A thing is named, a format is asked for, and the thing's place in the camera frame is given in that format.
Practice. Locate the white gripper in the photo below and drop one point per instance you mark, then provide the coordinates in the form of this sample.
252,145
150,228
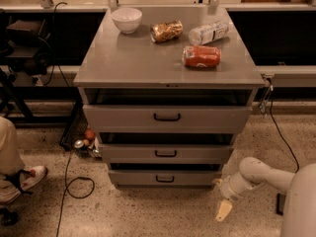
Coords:
227,192

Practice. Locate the grey bottom drawer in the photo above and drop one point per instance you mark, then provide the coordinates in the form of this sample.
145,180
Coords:
163,178

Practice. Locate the grey drawer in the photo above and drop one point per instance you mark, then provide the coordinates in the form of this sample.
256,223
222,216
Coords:
165,154
163,178
166,119

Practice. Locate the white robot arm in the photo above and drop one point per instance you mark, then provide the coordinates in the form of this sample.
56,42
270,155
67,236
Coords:
299,212

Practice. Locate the grey middle drawer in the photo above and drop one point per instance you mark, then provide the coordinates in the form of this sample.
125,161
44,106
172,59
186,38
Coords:
165,154

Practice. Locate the grey drawer cabinet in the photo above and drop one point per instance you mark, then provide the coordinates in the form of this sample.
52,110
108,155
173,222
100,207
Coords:
133,70

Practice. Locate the grey top drawer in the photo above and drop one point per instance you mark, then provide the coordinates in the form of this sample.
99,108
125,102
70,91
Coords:
166,119

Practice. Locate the black power adapter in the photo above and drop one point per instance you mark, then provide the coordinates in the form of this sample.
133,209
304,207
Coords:
280,200

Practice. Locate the red soda can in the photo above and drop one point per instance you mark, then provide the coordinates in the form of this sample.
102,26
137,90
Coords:
201,56

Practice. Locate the orange ball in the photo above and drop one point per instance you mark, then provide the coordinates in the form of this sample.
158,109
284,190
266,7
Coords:
89,134

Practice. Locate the silver can on floor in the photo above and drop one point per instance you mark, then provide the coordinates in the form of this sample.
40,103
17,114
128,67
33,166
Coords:
78,144

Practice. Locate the clear plastic water bottle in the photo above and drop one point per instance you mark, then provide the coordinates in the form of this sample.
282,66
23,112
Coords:
208,33

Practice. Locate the gold crumpled snack can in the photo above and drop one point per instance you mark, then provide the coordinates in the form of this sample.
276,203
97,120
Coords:
166,31

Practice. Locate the white red sneaker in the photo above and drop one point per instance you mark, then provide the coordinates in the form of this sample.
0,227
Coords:
31,177

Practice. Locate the white bowl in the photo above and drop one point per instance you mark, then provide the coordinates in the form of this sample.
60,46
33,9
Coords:
127,20

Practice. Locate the black shoe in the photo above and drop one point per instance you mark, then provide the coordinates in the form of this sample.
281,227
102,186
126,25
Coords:
8,217

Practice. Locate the beige trouser leg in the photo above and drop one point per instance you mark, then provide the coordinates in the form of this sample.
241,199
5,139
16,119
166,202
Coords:
10,163

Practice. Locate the black equipment on stand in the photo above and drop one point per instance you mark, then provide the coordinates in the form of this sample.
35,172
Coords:
24,45

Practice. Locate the metal clamp bracket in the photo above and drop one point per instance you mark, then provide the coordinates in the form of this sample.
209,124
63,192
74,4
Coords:
268,89

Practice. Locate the black wire basket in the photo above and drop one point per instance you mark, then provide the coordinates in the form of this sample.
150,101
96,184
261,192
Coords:
75,127

